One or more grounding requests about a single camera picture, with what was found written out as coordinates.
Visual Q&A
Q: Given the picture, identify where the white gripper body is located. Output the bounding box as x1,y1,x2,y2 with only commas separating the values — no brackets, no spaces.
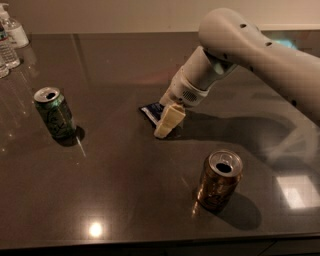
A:
164,46,236,107

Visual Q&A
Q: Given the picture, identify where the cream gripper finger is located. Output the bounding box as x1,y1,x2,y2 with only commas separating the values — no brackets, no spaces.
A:
154,103,186,139
159,95,170,107

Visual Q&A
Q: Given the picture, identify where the blue rxbar wrapper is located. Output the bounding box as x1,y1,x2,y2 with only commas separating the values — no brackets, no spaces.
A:
139,102,164,126

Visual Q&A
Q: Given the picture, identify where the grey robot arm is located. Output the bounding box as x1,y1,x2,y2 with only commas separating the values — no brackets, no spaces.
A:
154,8,320,139

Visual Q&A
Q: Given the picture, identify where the gold soda can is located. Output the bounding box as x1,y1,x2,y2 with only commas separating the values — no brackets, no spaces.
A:
197,149,243,212

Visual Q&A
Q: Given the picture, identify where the green soda can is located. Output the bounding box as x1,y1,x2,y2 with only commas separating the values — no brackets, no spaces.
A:
34,87,76,139

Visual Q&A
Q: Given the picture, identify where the hand sanitizer pump bottle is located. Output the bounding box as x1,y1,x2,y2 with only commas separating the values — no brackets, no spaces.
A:
0,3,29,49

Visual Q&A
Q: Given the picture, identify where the clear water bottle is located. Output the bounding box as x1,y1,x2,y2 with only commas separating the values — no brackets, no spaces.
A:
0,24,21,69

